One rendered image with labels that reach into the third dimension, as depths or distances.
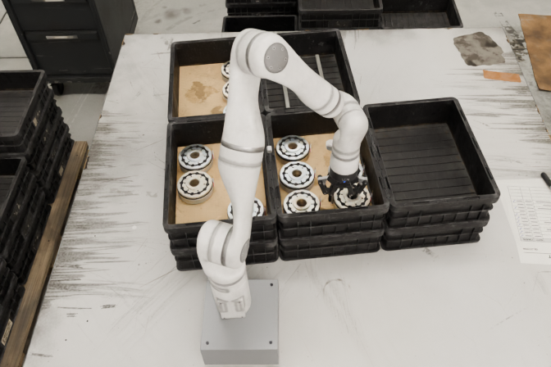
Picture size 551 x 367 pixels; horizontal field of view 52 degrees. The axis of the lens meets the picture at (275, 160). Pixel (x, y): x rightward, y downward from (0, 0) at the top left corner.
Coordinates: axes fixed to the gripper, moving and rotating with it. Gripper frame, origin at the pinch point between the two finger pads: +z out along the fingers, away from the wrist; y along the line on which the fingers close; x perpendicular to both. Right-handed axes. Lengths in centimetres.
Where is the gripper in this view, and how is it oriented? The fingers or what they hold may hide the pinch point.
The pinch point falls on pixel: (340, 197)
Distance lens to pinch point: 158.1
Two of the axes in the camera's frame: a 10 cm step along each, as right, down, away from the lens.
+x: 0.2, -7.4, 6.7
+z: 0.2, 6.7, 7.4
